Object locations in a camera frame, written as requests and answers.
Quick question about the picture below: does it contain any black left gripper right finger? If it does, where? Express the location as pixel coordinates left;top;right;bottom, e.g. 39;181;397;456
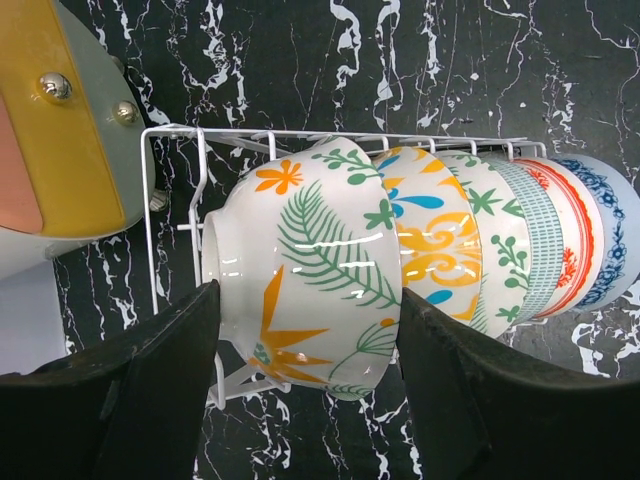
397;289;639;479

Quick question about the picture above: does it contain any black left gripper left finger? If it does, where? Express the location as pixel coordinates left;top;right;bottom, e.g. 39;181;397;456
1;281;221;479

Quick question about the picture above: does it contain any white wire dish rack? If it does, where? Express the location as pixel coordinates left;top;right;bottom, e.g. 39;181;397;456
140;122;548;407

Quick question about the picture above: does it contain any green sprig pattern bowl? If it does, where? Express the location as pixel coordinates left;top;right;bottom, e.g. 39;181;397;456
439;150;531;338

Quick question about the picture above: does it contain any orange leaf pattern bowl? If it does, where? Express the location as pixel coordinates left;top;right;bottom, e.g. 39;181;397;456
201;136;402;401

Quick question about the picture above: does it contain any light green checkered bowl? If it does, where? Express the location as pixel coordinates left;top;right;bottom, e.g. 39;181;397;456
488;159;564;324

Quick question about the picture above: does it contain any red flower striped bowl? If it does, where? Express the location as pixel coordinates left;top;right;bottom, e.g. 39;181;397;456
515;157;605;318

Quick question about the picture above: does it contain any white cylinder with orange lid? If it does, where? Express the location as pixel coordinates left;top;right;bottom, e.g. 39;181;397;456
1;1;155;277

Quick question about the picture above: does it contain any blue rose pattern bowl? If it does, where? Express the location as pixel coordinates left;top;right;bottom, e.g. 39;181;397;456
552;154;639;311

